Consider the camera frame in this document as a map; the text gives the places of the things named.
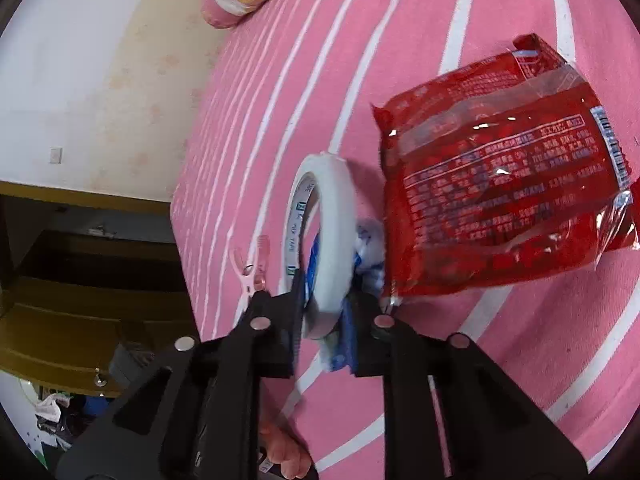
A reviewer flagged white tape roll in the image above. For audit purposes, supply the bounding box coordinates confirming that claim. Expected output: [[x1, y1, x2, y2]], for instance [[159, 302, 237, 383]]
[[281, 153, 356, 339]]

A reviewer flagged blue white wrapper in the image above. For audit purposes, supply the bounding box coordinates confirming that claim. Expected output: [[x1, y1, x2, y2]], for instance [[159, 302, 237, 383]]
[[318, 219, 385, 372]]

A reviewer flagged red snack bag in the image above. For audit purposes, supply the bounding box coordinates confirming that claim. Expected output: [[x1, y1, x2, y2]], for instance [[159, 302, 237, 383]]
[[373, 34, 639, 300]]

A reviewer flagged person's left hand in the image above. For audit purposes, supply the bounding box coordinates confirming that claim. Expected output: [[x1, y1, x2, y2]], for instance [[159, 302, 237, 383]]
[[258, 420, 312, 479]]

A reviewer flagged pink plastic clothes peg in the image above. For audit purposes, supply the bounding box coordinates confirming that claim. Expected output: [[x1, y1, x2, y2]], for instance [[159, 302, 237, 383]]
[[230, 235, 270, 298]]

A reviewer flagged brown wooden door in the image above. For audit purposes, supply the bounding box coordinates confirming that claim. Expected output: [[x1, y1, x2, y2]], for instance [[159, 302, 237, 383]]
[[1, 182, 198, 398]]

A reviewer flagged pink white striped bed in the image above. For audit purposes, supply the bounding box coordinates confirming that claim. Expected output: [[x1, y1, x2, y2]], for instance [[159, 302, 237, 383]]
[[171, 0, 639, 479]]

